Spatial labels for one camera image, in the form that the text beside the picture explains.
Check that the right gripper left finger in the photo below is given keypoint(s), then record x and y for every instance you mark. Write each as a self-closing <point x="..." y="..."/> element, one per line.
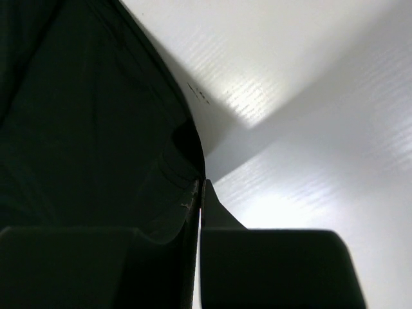
<point x="96" y="267"/>

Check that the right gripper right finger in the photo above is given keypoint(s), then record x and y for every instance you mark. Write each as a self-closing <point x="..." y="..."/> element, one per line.
<point x="271" y="268"/>

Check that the black t shirt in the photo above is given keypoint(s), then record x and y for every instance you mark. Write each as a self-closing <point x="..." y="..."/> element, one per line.
<point x="94" y="129"/>

